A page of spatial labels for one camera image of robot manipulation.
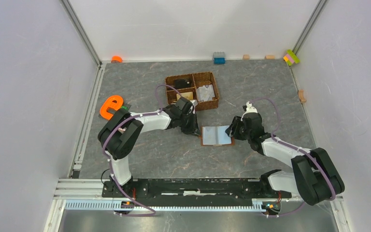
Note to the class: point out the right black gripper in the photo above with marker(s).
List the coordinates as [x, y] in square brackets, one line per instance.
[232, 131]

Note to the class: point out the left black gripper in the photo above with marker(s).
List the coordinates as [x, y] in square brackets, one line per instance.
[194, 128]

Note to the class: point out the brown leather card holder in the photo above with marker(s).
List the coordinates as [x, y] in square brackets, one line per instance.
[215, 136]

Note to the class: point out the dark grey card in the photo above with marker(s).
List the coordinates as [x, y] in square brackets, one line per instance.
[182, 83]

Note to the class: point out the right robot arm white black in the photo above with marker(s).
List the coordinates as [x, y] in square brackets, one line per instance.
[314, 176]

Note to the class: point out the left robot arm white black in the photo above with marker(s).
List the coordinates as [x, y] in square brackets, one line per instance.
[119, 136]

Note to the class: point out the gold card in basket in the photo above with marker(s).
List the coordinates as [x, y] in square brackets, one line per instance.
[187, 95]

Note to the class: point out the white cards in basket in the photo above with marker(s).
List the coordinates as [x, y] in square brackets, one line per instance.
[205, 93]

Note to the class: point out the brown wicker divided basket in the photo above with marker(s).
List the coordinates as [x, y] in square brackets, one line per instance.
[197, 79]

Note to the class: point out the blue grey toy brick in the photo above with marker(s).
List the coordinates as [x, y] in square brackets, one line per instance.
[219, 58]

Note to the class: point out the wooden arch block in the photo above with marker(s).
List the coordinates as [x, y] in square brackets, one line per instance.
[301, 96]

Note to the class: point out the orange plastic letter toy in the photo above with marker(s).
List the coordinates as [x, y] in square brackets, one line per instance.
[114, 102]

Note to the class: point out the green pink yellow brick stack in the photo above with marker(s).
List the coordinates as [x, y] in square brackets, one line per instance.
[290, 58]

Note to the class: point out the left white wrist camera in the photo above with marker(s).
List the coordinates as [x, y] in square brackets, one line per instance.
[193, 107]

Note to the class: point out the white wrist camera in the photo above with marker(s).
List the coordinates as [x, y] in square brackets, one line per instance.
[193, 107]
[249, 111]

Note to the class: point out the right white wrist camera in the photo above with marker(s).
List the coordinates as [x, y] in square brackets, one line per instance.
[249, 111]

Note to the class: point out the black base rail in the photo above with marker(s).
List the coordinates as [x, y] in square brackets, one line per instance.
[200, 191]

